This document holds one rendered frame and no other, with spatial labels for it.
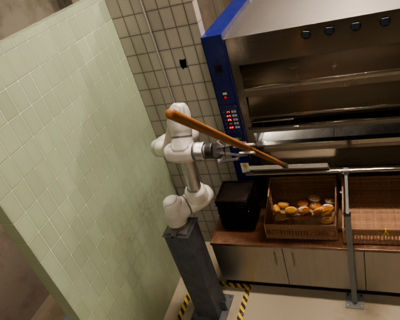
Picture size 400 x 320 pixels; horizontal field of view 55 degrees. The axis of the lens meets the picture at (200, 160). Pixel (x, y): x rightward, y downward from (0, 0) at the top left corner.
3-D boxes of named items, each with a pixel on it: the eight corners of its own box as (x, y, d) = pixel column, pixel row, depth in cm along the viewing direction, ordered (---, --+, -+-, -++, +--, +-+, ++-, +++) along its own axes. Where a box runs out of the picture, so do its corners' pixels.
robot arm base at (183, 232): (162, 238, 286) (160, 233, 283) (174, 218, 303) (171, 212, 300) (184, 240, 279) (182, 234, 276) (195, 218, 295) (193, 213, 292)
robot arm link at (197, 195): (183, 204, 298) (207, 192, 303) (193, 218, 287) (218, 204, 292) (160, 128, 245) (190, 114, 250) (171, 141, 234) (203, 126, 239)
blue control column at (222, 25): (280, 141, 539) (251, -22, 427) (292, 141, 532) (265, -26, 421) (255, 246, 392) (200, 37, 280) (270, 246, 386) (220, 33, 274)
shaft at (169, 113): (173, 117, 103) (173, 106, 103) (163, 119, 104) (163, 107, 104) (286, 167, 261) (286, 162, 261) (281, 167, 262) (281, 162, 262)
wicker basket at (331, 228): (273, 199, 353) (269, 176, 339) (340, 199, 332) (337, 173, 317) (265, 239, 316) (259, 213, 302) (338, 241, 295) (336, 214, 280)
